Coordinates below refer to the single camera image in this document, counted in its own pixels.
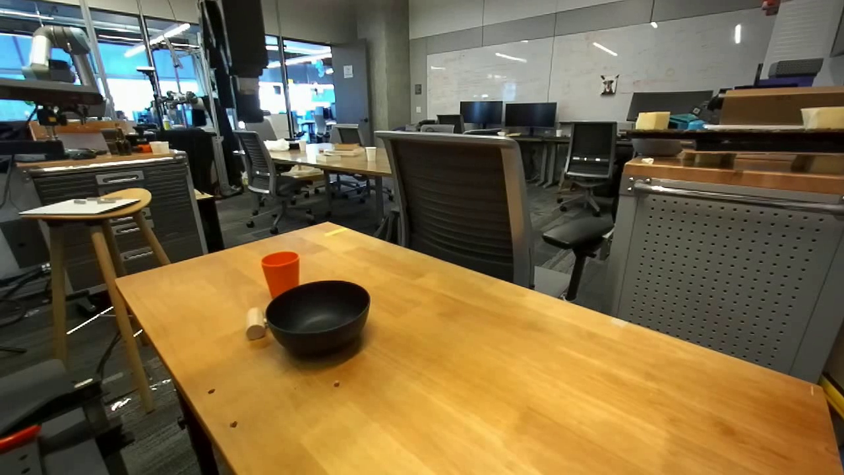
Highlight grey perforated metal cabinet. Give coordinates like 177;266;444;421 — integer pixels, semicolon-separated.
608;157;844;384

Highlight wide dark monitor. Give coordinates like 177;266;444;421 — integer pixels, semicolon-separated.
624;90;718;123

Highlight wooden stool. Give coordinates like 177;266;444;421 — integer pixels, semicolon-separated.
19;185;171;416

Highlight small wooden mallet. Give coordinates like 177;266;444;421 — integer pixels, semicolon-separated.
243;303;268;344

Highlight small yellow box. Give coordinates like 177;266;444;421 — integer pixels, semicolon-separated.
632;107;673;135

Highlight red handled tool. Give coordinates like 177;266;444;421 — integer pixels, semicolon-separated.
0;421;41;456

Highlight grey drawer cabinet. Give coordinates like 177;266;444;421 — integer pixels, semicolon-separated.
19;151;210;278

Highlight orange plastic cup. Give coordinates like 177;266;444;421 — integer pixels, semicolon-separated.
258;251;302;300

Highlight white flat board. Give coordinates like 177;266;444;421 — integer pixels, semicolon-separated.
19;192;143;222

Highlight wooden shelf box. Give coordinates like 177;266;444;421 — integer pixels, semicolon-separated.
718;84;844;127

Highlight grey swivel office chair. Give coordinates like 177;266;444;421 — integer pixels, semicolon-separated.
231;128;330;233

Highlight black computer monitor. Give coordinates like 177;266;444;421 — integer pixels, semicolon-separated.
457;97;507;135
504;101;558;132

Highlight black bowl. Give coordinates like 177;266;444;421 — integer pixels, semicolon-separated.
263;279;371;362

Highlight grey door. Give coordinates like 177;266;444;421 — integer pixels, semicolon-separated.
330;39;371;127

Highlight light wooden meeting table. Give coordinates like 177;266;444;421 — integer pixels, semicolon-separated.
263;140;395;180

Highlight grey mesh office chair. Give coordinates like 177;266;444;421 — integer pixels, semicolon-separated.
374;127;618;303

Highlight black hanging column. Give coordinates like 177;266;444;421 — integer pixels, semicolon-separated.
197;0;268;127

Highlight black office chair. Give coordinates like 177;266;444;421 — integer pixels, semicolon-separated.
557;119;620;217

